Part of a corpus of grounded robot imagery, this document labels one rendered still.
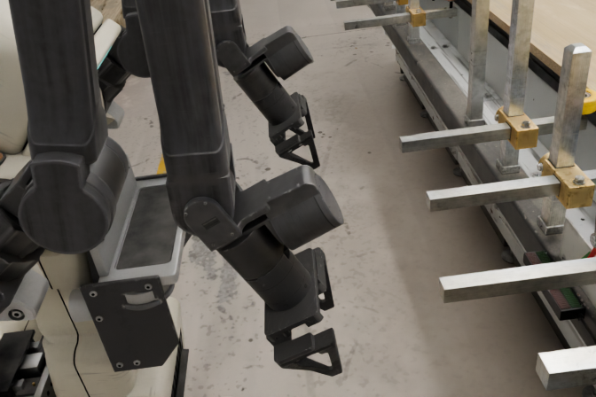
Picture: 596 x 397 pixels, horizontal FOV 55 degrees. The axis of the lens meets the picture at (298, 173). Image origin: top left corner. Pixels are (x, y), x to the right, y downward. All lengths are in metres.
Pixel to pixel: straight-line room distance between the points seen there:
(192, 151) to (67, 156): 0.10
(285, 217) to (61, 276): 0.39
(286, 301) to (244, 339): 1.47
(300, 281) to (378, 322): 1.48
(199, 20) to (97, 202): 0.18
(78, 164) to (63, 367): 0.47
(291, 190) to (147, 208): 0.39
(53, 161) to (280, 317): 0.28
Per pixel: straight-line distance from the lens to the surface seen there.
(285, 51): 0.93
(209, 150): 0.51
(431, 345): 2.02
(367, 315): 2.11
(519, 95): 1.44
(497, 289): 0.98
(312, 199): 0.55
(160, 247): 0.81
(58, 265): 0.83
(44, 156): 0.52
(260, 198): 0.56
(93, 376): 0.93
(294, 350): 0.62
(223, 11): 0.90
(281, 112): 0.97
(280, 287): 0.61
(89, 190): 0.53
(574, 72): 1.16
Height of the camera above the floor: 1.51
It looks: 31 degrees down
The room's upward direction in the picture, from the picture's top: 8 degrees counter-clockwise
